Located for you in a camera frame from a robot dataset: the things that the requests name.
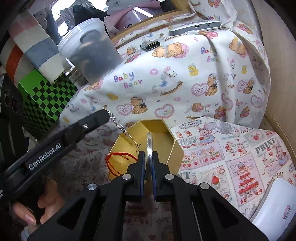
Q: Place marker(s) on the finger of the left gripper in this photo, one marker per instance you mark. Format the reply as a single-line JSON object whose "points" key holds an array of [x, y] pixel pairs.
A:
{"points": [[88, 124]]}

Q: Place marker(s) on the gold octagonal jewelry box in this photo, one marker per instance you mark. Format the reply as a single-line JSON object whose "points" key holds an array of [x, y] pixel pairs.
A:
{"points": [[126, 148]]}

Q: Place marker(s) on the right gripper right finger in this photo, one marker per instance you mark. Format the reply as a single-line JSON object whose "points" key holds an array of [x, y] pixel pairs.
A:
{"points": [[199, 212]]}

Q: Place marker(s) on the strawberry print cloth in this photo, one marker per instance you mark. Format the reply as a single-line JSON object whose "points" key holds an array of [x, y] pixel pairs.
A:
{"points": [[240, 163]]}

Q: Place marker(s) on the wooden window frame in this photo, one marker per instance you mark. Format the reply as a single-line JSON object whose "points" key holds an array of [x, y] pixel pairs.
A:
{"points": [[182, 8]]}

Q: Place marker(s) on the baby bear print cloth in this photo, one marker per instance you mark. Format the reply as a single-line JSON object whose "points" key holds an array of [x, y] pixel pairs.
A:
{"points": [[222, 73]]}

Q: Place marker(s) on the pink fabric pile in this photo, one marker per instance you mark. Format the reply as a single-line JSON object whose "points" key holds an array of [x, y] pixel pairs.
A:
{"points": [[124, 14]]}

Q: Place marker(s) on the white card packet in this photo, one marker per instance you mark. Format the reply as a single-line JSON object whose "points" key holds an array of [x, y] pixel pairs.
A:
{"points": [[275, 215]]}

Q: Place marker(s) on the silver smartphone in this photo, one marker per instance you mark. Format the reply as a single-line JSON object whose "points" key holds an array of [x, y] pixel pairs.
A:
{"points": [[198, 26]]}

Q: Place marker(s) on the black device with dials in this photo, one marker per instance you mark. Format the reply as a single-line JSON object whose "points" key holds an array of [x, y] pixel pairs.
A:
{"points": [[14, 144]]}

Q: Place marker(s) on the left hand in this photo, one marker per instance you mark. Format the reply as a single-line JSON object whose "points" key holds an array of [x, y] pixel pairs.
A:
{"points": [[50, 201]]}

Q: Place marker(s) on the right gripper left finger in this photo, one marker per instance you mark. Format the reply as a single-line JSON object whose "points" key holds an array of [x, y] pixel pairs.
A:
{"points": [[97, 212]]}

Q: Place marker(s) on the pastel striped towel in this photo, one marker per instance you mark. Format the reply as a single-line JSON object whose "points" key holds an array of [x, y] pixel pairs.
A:
{"points": [[38, 46]]}

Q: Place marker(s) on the small dark lighter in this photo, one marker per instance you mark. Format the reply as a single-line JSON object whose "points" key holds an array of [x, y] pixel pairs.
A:
{"points": [[149, 45]]}

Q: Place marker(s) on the clear plastic lidded container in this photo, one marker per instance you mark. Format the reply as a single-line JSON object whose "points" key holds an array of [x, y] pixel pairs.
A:
{"points": [[90, 50]]}

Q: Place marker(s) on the striped canvas tote bag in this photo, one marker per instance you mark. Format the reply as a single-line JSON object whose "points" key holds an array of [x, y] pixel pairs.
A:
{"points": [[13, 61]]}

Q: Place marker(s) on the green black checkered box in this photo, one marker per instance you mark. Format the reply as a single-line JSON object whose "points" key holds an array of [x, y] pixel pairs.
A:
{"points": [[43, 102]]}

